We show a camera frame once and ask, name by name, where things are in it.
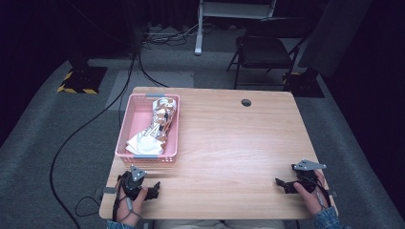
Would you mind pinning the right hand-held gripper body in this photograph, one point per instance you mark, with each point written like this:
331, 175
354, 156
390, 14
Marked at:
305, 178

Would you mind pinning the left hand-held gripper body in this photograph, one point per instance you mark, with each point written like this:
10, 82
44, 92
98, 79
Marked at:
131, 186

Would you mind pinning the person's left hand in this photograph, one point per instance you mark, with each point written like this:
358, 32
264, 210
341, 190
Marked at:
131, 208

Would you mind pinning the person's right hand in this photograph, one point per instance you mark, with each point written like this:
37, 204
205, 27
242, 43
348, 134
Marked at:
310, 200

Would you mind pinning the grey table clamp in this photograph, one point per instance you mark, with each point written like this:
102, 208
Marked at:
105, 191
333, 193

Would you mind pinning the crumpled white paper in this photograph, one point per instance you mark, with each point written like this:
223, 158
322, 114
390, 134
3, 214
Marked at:
144, 145

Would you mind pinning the pink plastic basket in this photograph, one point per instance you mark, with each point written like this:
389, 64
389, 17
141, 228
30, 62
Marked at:
137, 118

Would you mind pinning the crumpled silver foil wrapper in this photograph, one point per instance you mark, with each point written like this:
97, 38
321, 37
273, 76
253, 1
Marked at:
162, 116

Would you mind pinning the black yellow striped stand base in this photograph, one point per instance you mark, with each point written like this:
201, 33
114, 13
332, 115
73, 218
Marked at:
302, 84
83, 80

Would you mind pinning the black folding chair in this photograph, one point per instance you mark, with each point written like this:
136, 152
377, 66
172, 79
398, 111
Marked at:
261, 47

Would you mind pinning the grey hanging curtain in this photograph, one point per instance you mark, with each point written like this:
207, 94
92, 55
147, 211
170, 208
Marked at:
334, 35

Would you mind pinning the white metal stand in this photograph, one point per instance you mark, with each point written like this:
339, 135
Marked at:
199, 31

